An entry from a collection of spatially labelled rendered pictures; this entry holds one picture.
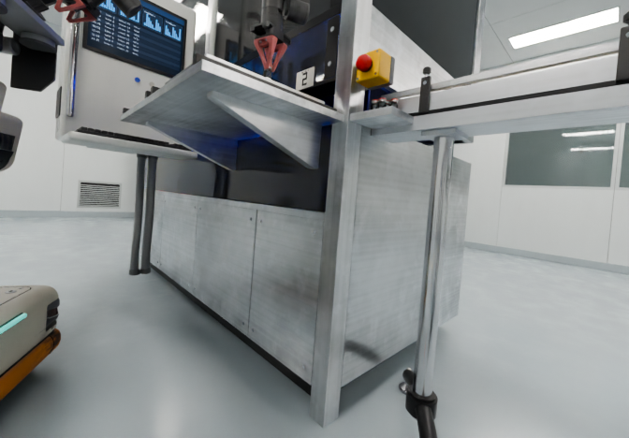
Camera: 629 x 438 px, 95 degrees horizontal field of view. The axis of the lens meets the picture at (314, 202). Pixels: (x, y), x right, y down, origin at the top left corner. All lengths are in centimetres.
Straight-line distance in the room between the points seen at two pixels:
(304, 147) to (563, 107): 57
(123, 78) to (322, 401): 148
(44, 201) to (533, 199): 737
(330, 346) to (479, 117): 70
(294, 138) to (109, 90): 98
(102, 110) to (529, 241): 512
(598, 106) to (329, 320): 74
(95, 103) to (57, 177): 457
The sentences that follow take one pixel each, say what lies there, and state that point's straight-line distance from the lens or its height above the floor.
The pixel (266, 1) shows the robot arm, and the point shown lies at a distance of 93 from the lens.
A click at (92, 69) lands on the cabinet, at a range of 160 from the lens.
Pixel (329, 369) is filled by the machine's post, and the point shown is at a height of 17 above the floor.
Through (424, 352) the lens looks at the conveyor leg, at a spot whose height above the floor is 26.
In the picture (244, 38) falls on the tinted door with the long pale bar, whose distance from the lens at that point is 145.
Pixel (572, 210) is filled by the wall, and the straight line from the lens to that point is 522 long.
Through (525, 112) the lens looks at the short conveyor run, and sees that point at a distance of 76.
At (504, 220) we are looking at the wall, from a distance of 533.
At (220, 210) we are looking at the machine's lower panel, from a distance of 138.
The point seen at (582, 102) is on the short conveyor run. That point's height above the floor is 86.
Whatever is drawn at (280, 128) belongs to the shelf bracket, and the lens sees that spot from 79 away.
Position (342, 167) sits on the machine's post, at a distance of 81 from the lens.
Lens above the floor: 65
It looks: 1 degrees down
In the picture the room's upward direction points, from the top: 5 degrees clockwise
